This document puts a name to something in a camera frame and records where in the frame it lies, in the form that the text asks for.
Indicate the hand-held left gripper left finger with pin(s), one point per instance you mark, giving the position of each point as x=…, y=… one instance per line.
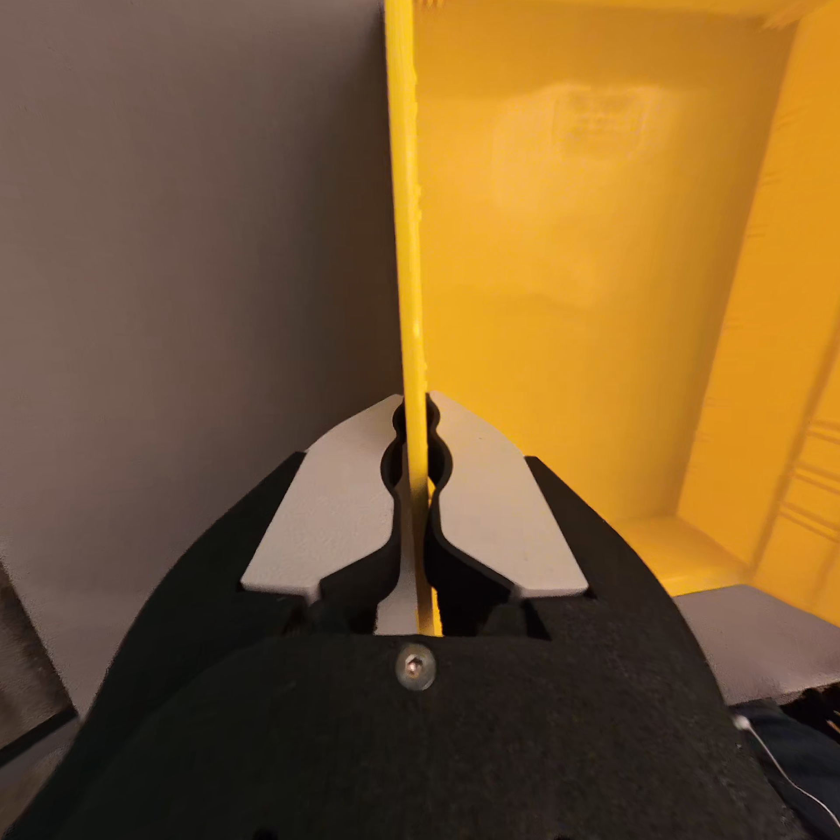
x=328, y=512

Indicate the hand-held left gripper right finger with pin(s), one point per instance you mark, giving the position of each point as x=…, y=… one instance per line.
x=505, y=525

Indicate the yellow plastic bin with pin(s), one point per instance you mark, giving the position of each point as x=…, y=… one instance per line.
x=590, y=262

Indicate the person's dark clothing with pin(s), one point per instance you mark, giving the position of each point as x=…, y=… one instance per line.
x=800, y=754

